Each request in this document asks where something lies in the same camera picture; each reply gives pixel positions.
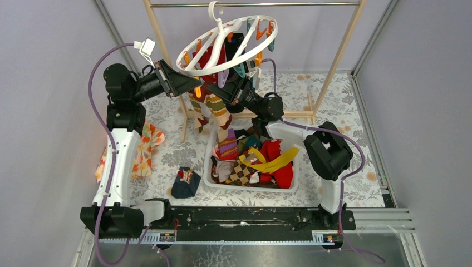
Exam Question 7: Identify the brown striped sock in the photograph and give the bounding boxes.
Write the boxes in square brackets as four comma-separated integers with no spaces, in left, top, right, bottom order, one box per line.
[187,92,209,134]

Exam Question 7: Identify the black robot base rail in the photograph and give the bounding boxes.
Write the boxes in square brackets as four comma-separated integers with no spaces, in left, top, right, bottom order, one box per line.
[150,206,356,231]

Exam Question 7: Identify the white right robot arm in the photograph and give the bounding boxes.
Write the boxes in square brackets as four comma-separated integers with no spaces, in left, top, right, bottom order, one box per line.
[208,78,361,229]

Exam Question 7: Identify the argyle brown yellow sock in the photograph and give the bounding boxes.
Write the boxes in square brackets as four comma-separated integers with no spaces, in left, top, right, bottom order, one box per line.
[224,160,258,186]

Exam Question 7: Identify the red hanging sock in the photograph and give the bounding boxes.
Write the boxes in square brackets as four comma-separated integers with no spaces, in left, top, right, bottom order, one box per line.
[191,40,229,82]

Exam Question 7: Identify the multicolour striped long sock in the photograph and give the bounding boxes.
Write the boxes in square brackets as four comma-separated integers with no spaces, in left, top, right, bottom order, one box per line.
[205,93,233,142]

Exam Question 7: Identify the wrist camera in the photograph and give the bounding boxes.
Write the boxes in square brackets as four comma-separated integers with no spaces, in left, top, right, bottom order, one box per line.
[246,60,261,90]
[133,38,156,68]

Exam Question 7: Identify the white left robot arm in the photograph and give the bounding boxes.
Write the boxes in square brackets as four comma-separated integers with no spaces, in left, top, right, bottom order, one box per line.
[80,60,202,239]

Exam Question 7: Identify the navy blue sock bundle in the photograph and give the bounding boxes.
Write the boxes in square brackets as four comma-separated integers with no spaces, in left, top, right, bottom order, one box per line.
[171,166,201,199]

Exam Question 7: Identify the wooden clothes rack frame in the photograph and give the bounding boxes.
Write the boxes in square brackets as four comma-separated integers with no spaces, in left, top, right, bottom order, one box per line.
[141,0,368,144]

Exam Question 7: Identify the purple striped sock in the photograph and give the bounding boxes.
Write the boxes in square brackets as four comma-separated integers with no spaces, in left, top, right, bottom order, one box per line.
[217,129,239,161]

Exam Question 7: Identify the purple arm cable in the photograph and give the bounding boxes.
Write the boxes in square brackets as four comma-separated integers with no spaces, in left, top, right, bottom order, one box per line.
[259,58,387,267]
[87,42,142,267]

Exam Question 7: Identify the white round clip hanger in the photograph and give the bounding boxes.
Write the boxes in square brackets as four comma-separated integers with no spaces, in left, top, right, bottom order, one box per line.
[176,1,279,77]

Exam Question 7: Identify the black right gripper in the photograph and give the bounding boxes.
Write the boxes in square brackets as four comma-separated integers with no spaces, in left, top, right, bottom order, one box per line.
[205,73,262,117]

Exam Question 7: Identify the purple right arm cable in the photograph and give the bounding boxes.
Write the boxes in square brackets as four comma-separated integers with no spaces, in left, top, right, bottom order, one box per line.
[259,58,387,267]

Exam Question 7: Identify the black hanging sock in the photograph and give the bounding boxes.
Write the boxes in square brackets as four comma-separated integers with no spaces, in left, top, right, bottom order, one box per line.
[224,32,247,77]

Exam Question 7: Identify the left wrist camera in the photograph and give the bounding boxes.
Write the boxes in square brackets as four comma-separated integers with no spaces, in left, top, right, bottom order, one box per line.
[133,38,156,68]

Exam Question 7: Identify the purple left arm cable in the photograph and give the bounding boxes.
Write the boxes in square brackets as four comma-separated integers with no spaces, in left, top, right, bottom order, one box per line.
[87,42,142,267]

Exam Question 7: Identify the orange floral cloth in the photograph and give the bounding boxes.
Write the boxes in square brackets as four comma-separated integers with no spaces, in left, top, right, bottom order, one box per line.
[95,117,166,180]

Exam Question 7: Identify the red sock in bin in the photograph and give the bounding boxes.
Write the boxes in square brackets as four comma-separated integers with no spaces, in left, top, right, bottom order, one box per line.
[260,140,298,189]

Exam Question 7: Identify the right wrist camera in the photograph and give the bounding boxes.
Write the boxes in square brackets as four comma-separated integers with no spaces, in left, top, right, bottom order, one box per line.
[246,60,261,90]

